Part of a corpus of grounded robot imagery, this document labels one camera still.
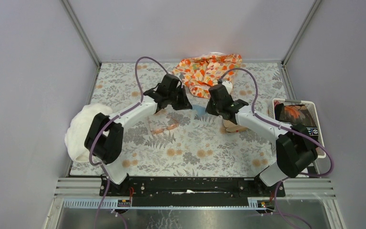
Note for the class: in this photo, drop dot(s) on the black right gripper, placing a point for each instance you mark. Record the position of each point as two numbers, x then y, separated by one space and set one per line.
209 109

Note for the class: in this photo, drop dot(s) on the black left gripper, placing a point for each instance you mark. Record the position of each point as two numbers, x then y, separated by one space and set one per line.
184 105

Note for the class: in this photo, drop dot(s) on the light blue cleaning cloth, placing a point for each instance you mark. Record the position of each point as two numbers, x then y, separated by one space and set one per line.
199 109

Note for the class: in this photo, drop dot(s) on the clear pink sunglasses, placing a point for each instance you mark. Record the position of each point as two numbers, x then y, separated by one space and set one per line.
158 124

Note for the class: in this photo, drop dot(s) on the plaid glasses case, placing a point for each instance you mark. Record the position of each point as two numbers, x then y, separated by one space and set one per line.
230 127

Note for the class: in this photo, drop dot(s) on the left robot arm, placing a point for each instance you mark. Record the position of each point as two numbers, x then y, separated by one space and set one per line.
105 136

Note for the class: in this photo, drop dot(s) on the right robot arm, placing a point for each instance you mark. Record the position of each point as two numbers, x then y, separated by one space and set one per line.
295 148

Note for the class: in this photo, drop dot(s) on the orange floral fabric pouch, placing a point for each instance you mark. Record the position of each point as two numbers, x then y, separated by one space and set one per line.
198 74

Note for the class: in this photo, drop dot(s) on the dark clothing in basket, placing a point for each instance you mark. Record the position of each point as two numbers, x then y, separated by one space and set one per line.
296 114

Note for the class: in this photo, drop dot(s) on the white towel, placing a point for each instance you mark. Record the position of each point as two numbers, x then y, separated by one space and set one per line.
78 130

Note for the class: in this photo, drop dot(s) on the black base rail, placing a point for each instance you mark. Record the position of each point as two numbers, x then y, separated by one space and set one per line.
190 191

